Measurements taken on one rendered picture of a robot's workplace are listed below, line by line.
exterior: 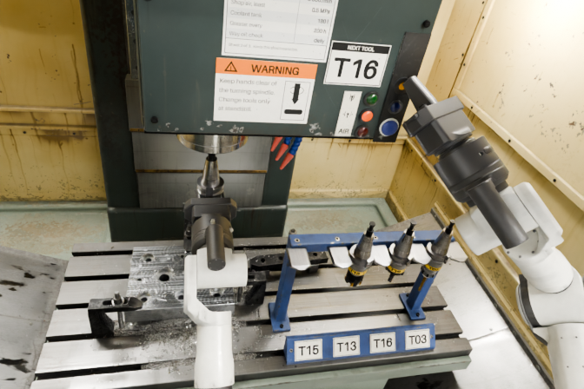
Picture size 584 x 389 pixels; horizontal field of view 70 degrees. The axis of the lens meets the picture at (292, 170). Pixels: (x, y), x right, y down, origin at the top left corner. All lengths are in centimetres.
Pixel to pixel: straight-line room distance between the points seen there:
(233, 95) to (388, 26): 26
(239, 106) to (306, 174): 146
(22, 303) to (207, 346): 101
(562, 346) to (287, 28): 69
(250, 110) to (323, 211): 156
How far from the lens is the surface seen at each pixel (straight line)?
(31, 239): 209
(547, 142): 148
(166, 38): 64
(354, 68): 69
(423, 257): 117
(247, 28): 63
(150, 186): 158
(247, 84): 66
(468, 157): 66
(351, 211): 225
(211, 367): 84
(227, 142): 87
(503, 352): 163
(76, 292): 142
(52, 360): 130
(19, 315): 172
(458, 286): 174
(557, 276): 83
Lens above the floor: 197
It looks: 35 degrees down
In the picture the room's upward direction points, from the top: 10 degrees clockwise
